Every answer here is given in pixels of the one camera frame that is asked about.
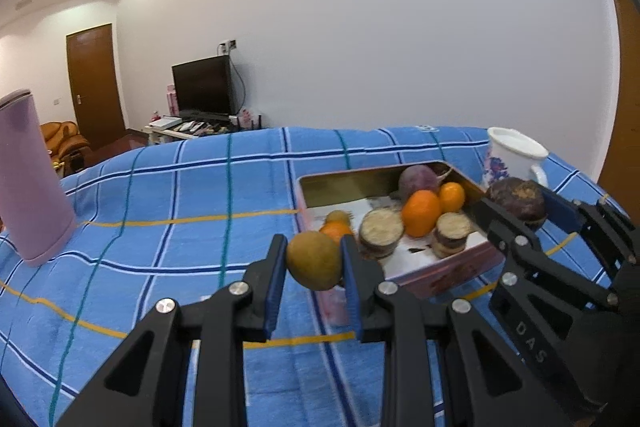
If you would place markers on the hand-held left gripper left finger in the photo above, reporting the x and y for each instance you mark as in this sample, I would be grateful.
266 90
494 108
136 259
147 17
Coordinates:
275 292

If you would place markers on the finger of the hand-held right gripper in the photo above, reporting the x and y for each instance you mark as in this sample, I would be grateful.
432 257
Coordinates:
500 227
557 207

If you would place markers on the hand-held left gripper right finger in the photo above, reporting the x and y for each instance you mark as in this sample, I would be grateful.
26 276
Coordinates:
351 292

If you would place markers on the dark brown passion fruit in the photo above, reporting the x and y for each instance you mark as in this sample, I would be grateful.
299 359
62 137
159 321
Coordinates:
517 202

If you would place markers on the cut purple sweet potato piece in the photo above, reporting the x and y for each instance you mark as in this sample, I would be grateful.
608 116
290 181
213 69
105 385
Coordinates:
382 229
452 229

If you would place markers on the yellow-brown round fruit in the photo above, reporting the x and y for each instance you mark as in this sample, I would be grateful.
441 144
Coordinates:
314 259
337 217

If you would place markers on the small orange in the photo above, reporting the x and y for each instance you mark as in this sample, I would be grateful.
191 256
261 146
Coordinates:
451 197

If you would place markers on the medium orange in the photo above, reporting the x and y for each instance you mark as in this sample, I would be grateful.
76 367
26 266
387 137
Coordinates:
336 233

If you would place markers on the pink metal tin box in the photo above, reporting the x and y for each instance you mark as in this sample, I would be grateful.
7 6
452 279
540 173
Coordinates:
450 272

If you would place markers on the large orange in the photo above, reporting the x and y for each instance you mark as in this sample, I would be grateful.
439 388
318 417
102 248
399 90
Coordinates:
421 213

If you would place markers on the purple round turnip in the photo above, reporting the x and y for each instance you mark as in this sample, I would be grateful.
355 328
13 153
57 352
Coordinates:
417 182

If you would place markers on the white mug with blue print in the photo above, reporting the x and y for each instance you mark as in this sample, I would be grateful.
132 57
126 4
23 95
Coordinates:
502 169

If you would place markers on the blue plaid blanket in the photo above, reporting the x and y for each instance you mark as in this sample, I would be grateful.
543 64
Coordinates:
175 257

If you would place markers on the brown wooden panel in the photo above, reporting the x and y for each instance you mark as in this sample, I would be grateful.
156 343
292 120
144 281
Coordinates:
622 82

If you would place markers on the pink floral ornament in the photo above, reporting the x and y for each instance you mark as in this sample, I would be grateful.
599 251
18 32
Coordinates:
246 117

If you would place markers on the white television stand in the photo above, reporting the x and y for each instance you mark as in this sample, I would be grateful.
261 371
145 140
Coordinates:
190 132

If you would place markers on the white flat box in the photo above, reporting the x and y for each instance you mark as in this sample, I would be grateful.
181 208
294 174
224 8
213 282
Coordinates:
162 123

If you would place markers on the black flat television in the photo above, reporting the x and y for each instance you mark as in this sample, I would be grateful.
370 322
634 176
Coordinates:
202 87

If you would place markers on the pink tall box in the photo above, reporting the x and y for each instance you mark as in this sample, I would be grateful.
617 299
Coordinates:
171 99

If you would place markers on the orange leather armchair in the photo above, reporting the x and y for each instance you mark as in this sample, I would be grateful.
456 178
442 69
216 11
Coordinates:
67 142

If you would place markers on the lilac insulated tumbler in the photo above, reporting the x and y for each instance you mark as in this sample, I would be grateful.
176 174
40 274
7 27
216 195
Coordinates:
32 177

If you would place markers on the brown wooden door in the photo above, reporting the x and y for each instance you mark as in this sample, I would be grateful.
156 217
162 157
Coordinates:
95 82

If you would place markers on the wall power socket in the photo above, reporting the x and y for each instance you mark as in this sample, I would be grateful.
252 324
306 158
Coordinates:
227 45

